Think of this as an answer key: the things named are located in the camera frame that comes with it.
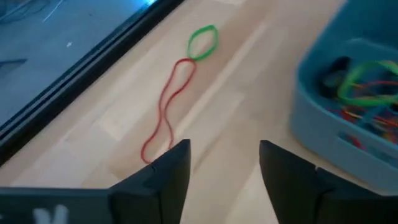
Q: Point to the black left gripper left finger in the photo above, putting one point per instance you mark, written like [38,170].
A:
[93,205]

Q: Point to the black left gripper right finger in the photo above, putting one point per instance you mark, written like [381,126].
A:
[311,199]

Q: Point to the teal plastic bin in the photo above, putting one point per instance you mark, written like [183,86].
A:
[314,124]

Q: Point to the red rubber band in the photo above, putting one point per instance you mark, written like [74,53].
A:
[348,115]
[185,59]
[379,83]

